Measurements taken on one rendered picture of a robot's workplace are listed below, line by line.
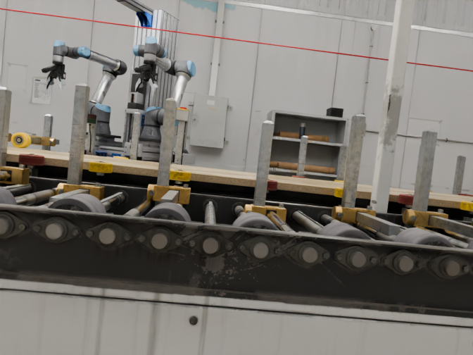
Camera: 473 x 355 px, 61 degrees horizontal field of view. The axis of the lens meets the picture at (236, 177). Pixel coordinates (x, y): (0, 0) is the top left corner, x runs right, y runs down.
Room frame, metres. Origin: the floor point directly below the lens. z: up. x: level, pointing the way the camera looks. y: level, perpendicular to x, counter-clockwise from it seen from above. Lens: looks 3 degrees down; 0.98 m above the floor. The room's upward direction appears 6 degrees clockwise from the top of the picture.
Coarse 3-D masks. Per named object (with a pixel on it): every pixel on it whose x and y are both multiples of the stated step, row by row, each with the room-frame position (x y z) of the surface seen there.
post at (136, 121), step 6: (138, 114) 2.35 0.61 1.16; (138, 120) 2.35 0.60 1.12; (138, 126) 2.35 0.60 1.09; (132, 132) 2.35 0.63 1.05; (138, 132) 2.35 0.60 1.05; (132, 138) 2.35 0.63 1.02; (138, 138) 2.37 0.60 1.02; (132, 144) 2.35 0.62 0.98; (132, 150) 2.35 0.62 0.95; (132, 156) 2.35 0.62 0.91
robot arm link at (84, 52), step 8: (80, 48) 2.94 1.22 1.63; (88, 48) 2.97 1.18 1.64; (80, 56) 2.98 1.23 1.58; (88, 56) 3.00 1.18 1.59; (96, 56) 3.05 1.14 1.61; (104, 56) 3.12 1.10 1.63; (104, 64) 3.14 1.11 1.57; (112, 64) 3.18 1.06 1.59; (120, 64) 3.23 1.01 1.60; (120, 72) 3.28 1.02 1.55
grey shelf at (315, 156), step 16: (272, 112) 4.59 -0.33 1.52; (288, 112) 4.60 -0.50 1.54; (288, 128) 5.04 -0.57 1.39; (320, 128) 5.07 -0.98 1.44; (336, 128) 5.08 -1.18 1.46; (272, 144) 5.03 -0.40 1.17; (288, 144) 5.04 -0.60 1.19; (320, 144) 5.07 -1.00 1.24; (336, 144) 4.64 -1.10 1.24; (272, 160) 5.03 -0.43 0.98; (288, 160) 5.04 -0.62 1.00; (320, 160) 5.07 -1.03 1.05; (336, 160) 4.92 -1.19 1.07; (288, 176) 5.04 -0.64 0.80; (304, 176) 5.06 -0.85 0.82; (320, 176) 5.07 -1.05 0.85; (336, 176) 4.65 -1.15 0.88
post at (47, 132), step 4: (44, 116) 2.31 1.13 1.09; (48, 116) 2.32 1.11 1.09; (52, 116) 2.34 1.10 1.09; (44, 120) 2.31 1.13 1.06; (48, 120) 2.32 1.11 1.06; (52, 120) 2.35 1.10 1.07; (44, 124) 2.32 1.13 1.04; (48, 124) 2.32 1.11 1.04; (52, 124) 2.35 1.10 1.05; (44, 128) 2.32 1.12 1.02; (48, 128) 2.32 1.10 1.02; (44, 132) 2.32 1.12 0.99; (48, 132) 2.32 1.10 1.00; (44, 136) 2.32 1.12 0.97; (48, 136) 2.32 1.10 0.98; (44, 148) 2.32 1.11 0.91; (48, 148) 2.32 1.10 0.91
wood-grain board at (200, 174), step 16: (16, 160) 1.45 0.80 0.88; (48, 160) 1.46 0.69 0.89; (64, 160) 1.47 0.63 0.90; (96, 160) 1.68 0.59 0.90; (112, 160) 1.85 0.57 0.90; (128, 160) 2.05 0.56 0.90; (192, 176) 1.50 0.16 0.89; (208, 176) 1.51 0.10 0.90; (224, 176) 1.52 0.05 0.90; (240, 176) 1.66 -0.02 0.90; (272, 176) 2.02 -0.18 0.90; (320, 192) 1.54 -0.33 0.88; (368, 192) 1.55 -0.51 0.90; (400, 192) 1.79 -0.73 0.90; (432, 192) 2.22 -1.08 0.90
